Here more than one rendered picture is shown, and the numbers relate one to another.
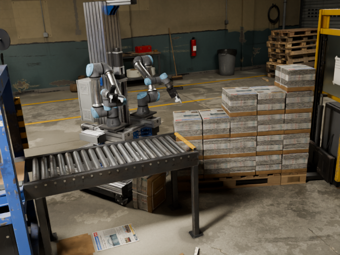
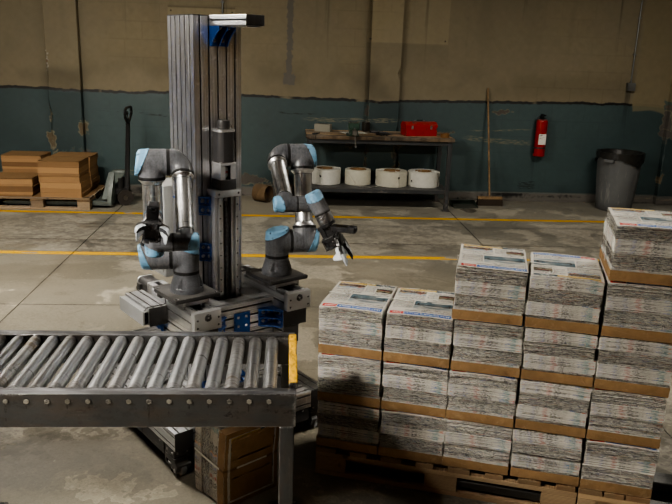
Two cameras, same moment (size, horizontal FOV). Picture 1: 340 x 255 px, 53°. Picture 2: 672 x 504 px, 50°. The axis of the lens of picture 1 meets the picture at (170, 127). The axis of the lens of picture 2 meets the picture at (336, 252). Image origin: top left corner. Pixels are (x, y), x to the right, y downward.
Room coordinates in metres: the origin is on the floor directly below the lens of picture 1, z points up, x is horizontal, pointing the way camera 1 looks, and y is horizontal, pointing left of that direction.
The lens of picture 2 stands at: (0.52, -0.93, 1.90)
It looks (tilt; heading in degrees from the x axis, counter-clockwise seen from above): 16 degrees down; 16
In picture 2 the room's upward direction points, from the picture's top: 2 degrees clockwise
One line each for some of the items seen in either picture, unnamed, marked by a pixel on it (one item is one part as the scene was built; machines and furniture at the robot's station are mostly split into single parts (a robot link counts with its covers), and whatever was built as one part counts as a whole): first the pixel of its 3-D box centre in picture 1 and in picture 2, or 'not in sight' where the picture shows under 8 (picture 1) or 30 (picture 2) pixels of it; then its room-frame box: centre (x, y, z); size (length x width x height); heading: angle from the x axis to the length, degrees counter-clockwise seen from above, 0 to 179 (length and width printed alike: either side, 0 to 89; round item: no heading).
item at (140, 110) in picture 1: (142, 108); (276, 263); (3.78, 0.30, 0.87); 0.15 x 0.15 x 0.10
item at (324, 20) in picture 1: (317, 87); not in sight; (3.97, -1.77, 0.97); 0.09 x 0.09 x 1.75; 2
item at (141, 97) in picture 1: (142, 98); (278, 240); (3.78, 0.29, 0.98); 0.13 x 0.12 x 0.14; 119
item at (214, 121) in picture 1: (226, 147); (450, 391); (3.59, -0.62, 0.42); 1.17 x 0.39 x 0.83; 92
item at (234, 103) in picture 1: (238, 101); (489, 283); (3.60, -0.75, 0.95); 0.38 x 0.29 x 0.23; 4
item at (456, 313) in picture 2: (238, 109); (487, 302); (3.60, -0.75, 0.86); 0.38 x 0.29 x 0.04; 4
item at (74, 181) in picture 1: (118, 173); (91, 407); (2.39, 0.41, 0.74); 1.34 x 0.05 x 0.12; 110
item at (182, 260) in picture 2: (111, 109); (184, 255); (3.37, 0.59, 0.98); 0.13 x 0.12 x 0.14; 119
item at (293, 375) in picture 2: (184, 140); (293, 358); (2.84, -0.13, 0.81); 0.43 x 0.03 x 0.02; 20
